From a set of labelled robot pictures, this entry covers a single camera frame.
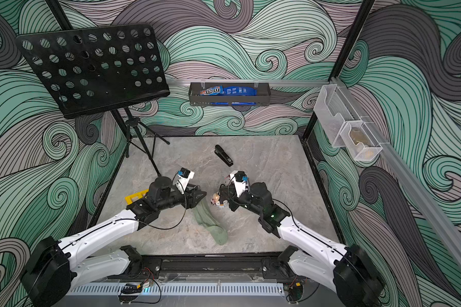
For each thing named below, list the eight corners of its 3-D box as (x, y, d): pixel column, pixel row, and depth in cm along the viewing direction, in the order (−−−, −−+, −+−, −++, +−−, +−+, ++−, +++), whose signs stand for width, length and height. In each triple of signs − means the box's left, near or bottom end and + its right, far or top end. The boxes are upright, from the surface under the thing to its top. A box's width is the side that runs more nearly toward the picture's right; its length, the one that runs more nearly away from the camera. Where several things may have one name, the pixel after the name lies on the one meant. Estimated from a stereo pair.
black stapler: (228, 168, 107) (228, 163, 104) (213, 151, 116) (213, 146, 112) (233, 165, 109) (233, 160, 105) (218, 148, 117) (218, 144, 114)
